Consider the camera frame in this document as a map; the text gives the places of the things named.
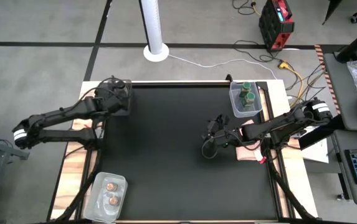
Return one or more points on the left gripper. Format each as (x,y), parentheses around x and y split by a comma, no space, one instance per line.
(116,93)

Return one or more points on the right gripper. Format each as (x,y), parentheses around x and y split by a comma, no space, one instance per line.
(231,136)

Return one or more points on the green lid spice jar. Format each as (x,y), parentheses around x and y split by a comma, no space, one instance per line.
(245,88)
(250,99)

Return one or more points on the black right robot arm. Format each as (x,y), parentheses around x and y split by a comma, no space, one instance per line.
(278,124)

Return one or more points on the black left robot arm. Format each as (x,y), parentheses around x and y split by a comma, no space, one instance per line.
(56,115)

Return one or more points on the smoky grey plastic bin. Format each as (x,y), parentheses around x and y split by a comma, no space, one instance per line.
(129,104)

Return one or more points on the pink folded cloth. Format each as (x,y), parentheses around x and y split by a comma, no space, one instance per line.
(246,154)

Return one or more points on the black table mat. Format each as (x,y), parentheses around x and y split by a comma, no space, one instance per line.
(172,149)

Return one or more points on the white tower fan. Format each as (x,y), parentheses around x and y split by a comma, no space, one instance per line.
(154,28)

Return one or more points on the white paper sheet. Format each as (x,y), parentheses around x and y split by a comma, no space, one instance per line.
(316,155)

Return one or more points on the clear rounded plastic container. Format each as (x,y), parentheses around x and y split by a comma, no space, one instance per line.
(101,205)

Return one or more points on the red black power station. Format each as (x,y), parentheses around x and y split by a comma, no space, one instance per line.
(274,28)

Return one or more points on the orange black striped strip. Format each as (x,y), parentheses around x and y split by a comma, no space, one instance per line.
(324,68)

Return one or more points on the grey desk with tablet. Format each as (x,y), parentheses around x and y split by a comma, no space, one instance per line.
(346,102)

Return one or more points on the black table frame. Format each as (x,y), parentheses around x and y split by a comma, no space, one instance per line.
(282,186)

